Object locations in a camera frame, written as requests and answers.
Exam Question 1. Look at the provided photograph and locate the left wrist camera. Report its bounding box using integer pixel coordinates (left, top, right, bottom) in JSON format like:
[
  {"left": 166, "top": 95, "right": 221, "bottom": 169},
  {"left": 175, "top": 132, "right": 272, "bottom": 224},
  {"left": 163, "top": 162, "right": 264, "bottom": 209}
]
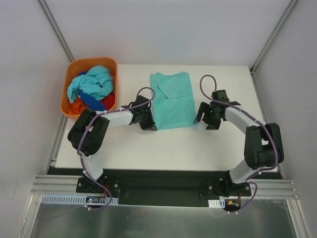
[{"left": 130, "top": 95, "right": 151, "bottom": 111}]

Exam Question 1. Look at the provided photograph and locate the left white cable duct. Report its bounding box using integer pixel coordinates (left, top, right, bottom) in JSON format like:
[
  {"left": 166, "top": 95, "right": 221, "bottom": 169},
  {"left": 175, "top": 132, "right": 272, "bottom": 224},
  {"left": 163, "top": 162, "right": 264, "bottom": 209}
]
[{"left": 42, "top": 194, "right": 119, "bottom": 206}]

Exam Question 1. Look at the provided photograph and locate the right white cable duct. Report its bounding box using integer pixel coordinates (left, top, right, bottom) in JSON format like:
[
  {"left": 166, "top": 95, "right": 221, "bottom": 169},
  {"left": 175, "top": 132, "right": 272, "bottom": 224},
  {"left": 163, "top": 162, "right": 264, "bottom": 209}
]
[{"left": 208, "top": 199, "right": 225, "bottom": 209}]

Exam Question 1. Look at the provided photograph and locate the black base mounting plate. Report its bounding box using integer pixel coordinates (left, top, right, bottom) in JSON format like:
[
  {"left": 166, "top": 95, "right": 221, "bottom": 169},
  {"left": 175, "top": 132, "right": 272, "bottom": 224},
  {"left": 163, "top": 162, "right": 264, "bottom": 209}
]
[{"left": 76, "top": 170, "right": 251, "bottom": 207}]

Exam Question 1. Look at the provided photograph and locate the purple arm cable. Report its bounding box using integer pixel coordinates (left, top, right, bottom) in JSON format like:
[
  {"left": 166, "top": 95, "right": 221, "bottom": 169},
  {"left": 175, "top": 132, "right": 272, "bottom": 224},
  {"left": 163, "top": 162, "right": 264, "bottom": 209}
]
[
  {"left": 76, "top": 87, "right": 156, "bottom": 211},
  {"left": 200, "top": 75, "right": 279, "bottom": 216}
]

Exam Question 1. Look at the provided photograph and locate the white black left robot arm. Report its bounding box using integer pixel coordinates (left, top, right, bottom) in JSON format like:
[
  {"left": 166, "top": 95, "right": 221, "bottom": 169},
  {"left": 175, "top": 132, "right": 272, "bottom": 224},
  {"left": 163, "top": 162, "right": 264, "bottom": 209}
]
[{"left": 67, "top": 105, "right": 157, "bottom": 193}]

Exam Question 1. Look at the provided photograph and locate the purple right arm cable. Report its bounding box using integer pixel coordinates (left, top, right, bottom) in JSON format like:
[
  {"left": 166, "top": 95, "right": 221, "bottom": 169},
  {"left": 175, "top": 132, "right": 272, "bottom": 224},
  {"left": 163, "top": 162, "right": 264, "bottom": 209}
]
[{"left": 200, "top": 75, "right": 279, "bottom": 216}]

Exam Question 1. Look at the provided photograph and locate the left aluminium corner post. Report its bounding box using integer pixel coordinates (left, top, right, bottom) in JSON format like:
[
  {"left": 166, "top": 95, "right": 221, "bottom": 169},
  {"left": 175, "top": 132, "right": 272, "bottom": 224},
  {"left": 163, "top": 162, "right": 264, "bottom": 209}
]
[{"left": 37, "top": 0, "right": 75, "bottom": 62}]

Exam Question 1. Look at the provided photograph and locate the aluminium corner post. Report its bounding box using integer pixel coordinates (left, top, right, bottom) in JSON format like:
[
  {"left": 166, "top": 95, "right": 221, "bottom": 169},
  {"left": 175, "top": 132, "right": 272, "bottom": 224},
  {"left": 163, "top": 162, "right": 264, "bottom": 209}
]
[
  {"left": 250, "top": 0, "right": 300, "bottom": 75},
  {"left": 37, "top": 0, "right": 75, "bottom": 62}
]

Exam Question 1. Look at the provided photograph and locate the teal green t shirt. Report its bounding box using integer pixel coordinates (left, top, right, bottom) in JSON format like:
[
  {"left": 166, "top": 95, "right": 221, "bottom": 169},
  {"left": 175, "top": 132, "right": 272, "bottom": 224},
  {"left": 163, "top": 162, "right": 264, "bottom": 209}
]
[{"left": 150, "top": 72, "right": 196, "bottom": 130}]

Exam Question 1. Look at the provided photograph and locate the orange t shirt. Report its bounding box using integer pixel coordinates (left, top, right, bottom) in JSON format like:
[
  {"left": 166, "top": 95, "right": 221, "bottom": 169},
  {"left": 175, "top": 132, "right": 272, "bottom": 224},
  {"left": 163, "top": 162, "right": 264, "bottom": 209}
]
[{"left": 67, "top": 97, "right": 87, "bottom": 115}]

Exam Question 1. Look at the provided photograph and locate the dark blue t shirt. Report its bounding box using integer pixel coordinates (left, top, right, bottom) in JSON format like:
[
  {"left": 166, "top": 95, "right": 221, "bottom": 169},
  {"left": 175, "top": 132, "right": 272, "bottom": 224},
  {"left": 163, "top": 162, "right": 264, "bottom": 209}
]
[{"left": 78, "top": 71, "right": 106, "bottom": 111}]

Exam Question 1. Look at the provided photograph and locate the light blue t shirt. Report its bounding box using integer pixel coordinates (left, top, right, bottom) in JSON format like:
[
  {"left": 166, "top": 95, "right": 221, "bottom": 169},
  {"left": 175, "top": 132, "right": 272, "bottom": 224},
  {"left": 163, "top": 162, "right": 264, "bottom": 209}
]
[{"left": 67, "top": 65, "right": 114, "bottom": 103}]

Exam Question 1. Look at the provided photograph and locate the red t shirt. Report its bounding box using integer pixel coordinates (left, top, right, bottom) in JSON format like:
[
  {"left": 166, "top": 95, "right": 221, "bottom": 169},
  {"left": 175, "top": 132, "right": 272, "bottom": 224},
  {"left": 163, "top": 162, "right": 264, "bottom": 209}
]
[{"left": 100, "top": 92, "right": 115, "bottom": 111}]

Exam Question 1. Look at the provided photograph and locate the right aluminium corner post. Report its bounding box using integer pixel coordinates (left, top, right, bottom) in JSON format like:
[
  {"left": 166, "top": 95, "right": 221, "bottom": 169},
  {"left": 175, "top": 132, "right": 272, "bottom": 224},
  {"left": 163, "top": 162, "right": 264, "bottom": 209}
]
[{"left": 250, "top": 0, "right": 300, "bottom": 75}]

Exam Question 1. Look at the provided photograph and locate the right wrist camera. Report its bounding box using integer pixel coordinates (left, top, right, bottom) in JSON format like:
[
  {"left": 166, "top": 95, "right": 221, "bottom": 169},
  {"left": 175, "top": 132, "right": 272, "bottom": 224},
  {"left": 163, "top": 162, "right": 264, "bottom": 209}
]
[{"left": 211, "top": 90, "right": 241, "bottom": 106}]

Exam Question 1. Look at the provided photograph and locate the white cable duct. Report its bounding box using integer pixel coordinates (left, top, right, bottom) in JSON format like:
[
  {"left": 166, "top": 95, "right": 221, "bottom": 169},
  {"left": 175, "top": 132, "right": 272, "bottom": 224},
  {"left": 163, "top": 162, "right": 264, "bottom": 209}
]
[
  {"left": 208, "top": 199, "right": 225, "bottom": 209},
  {"left": 42, "top": 194, "right": 119, "bottom": 206}
]

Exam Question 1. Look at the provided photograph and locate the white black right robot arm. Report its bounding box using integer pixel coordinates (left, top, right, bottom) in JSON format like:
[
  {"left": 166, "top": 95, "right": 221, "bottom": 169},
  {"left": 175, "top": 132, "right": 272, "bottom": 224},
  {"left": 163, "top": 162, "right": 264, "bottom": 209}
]
[{"left": 194, "top": 102, "right": 284, "bottom": 196}]

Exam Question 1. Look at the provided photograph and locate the orange plastic bin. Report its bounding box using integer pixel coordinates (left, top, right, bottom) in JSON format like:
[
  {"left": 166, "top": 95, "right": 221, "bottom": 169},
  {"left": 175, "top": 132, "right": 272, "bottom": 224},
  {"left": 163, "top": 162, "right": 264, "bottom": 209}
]
[{"left": 60, "top": 57, "right": 118, "bottom": 121}]

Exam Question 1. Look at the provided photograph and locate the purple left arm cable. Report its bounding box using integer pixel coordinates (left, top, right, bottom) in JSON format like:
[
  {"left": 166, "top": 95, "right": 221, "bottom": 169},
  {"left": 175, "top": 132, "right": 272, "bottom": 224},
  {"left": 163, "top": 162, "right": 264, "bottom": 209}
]
[{"left": 76, "top": 87, "right": 156, "bottom": 211}]

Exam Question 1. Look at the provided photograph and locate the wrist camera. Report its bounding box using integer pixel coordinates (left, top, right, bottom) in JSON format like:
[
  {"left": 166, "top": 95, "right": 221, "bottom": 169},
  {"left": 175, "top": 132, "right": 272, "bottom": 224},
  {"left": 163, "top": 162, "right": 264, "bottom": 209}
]
[
  {"left": 211, "top": 90, "right": 241, "bottom": 106},
  {"left": 130, "top": 95, "right": 151, "bottom": 111}
]

